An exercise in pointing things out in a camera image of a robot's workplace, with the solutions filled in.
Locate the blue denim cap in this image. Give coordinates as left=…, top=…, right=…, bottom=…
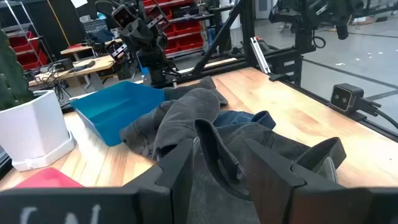
left=213, top=110, right=277, bottom=131

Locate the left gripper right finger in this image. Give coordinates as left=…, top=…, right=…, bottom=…
left=244, top=138, right=373, bottom=224

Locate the red translucent plastic bin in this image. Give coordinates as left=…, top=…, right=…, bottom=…
left=14, top=167, right=85, bottom=189

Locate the black camera cable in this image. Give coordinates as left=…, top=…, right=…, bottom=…
left=357, top=99, right=398, bottom=130

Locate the black partition panel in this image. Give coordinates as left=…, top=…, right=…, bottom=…
left=23, top=0, right=88, bottom=60

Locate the silver metal rack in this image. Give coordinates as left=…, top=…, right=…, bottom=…
left=0, top=0, right=53, bottom=72

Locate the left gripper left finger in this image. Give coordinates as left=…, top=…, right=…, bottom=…
left=123, top=138, right=195, bottom=224

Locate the black aluminium rig frame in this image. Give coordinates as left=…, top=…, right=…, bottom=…
left=149, top=0, right=398, bottom=142

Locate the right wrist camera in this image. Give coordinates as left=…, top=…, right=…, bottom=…
left=111, top=3, right=138, bottom=29

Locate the green cactus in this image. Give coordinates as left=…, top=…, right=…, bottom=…
left=0, top=29, right=35, bottom=111

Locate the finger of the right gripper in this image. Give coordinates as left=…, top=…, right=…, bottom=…
left=147, top=5, right=171, bottom=31
left=104, top=40, right=129, bottom=65

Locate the background black robot rig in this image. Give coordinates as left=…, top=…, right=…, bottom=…
left=269, top=0, right=365, bottom=50

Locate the red storage bin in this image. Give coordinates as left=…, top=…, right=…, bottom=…
left=164, top=39, right=180, bottom=55
left=177, top=32, right=205, bottom=51
left=9, top=30, right=40, bottom=53
left=174, top=20, right=203, bottom=35
left=17, top=49, right=49, bottom=71

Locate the silver aluminium extrusion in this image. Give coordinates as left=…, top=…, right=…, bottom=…
left=250, top=36, right=271, bottom=75

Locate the blue plastic bin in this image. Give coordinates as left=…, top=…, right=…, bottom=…
left=70, top=80, right=167, bottom=147

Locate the wooden desk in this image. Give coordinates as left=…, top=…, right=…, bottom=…
left=60, top=38, right=124, bottom=60
left=27, top=54, right=116, bottom=88

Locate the storage shelf rack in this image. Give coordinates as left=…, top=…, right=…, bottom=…
left=141, top=0, right=206, bottom=59

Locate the black table-level camera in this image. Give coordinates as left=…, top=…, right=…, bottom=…
left=329, top=83, right=365, bottom=114

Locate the white hexagonal plant pot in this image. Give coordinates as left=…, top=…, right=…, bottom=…
left=0, top=90, right=76, bottom=172

